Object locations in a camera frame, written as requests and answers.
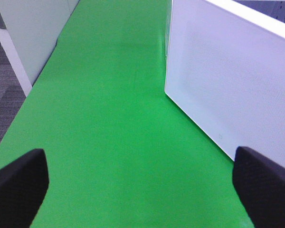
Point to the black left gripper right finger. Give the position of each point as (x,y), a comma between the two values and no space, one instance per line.
(260,186)

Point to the white microwave oven body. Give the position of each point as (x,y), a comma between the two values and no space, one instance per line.
(168,26)

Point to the white microwave door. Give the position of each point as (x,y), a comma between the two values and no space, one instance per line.
(226,71)

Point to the white cabinet panel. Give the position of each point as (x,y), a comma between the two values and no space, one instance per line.
(29,30)

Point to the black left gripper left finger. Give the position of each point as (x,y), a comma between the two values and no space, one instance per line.
(23,185)

